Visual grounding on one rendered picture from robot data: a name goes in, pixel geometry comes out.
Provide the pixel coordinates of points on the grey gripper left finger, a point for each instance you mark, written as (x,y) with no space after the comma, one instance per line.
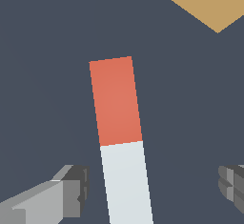
(47,199)

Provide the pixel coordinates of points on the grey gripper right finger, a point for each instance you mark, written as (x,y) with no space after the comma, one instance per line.
(233,183)

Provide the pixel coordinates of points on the orange and white peg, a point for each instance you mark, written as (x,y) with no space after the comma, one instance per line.
(119,132)

